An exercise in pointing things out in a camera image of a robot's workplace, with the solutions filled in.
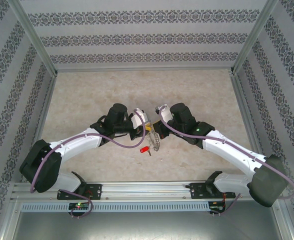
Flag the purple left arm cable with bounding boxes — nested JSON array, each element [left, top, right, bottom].
[[29, 108, 148, 217]]

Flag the grey metal sheet panel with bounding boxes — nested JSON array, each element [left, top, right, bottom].
[[11, 211, 284, 240]]

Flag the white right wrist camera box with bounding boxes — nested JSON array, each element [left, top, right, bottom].
[[154, 104, 174, 123]]

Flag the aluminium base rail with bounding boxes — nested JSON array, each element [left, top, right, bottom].
[[11, 181, 283, 201]]

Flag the aluminium frame post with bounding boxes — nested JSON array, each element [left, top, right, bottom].
[[231, 0, 280, 75], [8, 0, 58, 75]]

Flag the aluminium frame side rail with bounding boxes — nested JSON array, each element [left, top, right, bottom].
[[230, 72, 265, 161], [24, 72, 58, 185]]

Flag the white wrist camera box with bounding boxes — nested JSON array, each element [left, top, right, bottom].
[[154, 104, 174, 123], [131, 107, 150, 129]]

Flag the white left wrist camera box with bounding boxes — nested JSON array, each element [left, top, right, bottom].
[[131, 107, 150, 129]]

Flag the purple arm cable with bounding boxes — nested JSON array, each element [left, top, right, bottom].
[[158, 106, 294, 217], [29, 108, 148, 217]]

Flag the slotted grey cable duct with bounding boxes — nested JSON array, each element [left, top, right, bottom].
[[20, 201, 210, 213]]

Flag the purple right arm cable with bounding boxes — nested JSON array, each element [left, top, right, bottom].
[[158, 106, 294, 217]]

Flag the small circuit board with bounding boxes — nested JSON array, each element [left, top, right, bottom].
[[210, 201, 227, 212], [68, 202, 91, 211]]

